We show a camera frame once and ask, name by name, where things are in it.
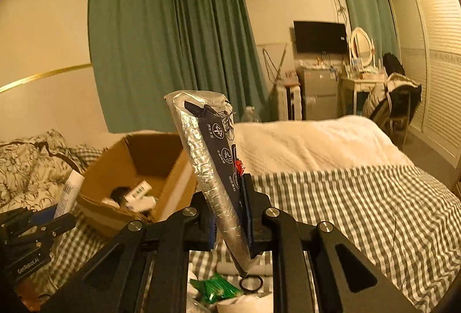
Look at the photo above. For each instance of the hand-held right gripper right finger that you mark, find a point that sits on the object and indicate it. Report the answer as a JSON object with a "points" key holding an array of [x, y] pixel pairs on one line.
{"points": [[246, 205]]}

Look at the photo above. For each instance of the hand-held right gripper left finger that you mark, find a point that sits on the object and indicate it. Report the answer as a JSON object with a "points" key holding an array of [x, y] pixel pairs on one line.
{"points": [[201, 223]]}

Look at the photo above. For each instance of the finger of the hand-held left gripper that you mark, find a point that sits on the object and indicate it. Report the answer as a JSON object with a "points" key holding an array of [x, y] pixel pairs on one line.
{"points": [[57, 224], [45, 215]]}

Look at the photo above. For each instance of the long white tube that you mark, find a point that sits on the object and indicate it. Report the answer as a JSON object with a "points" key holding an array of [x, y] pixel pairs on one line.
{"points": [[230, 268]]}

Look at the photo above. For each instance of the silver dark blue foil pouch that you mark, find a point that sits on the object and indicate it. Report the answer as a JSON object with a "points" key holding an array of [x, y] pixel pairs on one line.
{"points": [[212, 154]]}

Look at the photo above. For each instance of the green snack packet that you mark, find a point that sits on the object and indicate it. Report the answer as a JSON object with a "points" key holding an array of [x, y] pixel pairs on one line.
{"points": [[216, 287]]}

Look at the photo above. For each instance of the black round item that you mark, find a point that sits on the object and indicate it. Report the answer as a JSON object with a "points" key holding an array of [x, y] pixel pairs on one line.
{"points": [[119, 195]]}

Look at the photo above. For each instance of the white box green label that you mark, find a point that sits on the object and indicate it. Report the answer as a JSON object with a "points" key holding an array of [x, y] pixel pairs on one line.
{"points": [[137, 190]]}

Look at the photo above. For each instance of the cardboard box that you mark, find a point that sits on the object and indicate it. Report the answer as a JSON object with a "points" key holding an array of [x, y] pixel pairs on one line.
{"points": [[158, 154]]}

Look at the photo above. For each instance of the person's left hand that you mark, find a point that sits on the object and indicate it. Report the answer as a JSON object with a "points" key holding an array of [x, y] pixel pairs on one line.
{"points": [[28, 295]]}

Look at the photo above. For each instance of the floral quilt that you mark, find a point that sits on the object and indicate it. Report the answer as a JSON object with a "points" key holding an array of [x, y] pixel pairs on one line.
{"points": [[21, 169]]}

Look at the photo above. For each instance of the white blanket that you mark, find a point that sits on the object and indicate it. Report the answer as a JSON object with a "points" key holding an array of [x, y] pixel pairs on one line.
{"points": [[306, 143]]}

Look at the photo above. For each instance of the clear water bottle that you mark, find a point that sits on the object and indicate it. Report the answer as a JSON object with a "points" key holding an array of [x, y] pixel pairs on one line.
{"points": [[251, 115]]}

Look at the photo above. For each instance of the checkered bed sheet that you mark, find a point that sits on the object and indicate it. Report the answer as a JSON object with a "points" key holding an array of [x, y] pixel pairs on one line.
{"points": [[342, 197]]}

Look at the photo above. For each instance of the white plastic drawer unit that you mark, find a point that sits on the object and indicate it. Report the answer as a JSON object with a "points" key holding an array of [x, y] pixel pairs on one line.
{"points": [[286, 102]]}

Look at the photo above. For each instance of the grey mini fridge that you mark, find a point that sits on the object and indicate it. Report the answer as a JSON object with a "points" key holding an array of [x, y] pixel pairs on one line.
{"points": [[318, 93]]}

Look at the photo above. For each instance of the thin leaning stick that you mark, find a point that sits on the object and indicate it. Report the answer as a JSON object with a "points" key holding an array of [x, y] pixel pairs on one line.
{"points": [[280, 64]]}

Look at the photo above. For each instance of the white dressing table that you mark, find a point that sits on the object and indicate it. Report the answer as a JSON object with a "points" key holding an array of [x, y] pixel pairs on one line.
{"points": [[356, 84]]}

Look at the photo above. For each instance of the padded jacket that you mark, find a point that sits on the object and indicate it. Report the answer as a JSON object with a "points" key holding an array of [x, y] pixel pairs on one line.
{"points": [[378, 97]]}

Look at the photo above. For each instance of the wooden chair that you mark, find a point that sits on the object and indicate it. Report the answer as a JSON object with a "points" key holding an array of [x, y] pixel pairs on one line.
{"points": [[398, 118]]}

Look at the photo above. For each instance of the wide green curtain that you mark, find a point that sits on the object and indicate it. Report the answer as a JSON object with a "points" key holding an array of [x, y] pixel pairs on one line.
{"points": [[162, 46]]}

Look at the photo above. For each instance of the black television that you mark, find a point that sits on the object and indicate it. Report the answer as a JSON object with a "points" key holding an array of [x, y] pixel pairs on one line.
{"points": [[320, 37]]}

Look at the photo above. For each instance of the oval white mirror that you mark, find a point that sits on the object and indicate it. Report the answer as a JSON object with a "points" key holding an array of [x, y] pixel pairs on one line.
{"points": [[362, 46]]}

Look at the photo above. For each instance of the black bag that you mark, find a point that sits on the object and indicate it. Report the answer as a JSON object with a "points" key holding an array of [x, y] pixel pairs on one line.
{"points": [[392, 64]]}

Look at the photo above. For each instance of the narrow green curtain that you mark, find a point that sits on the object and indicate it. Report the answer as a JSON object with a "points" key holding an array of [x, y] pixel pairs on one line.
{"points": [[367, 10]]}

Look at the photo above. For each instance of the white louvered wardrobe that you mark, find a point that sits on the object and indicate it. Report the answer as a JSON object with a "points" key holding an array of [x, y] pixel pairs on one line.
{"points": [[439, 64]]}

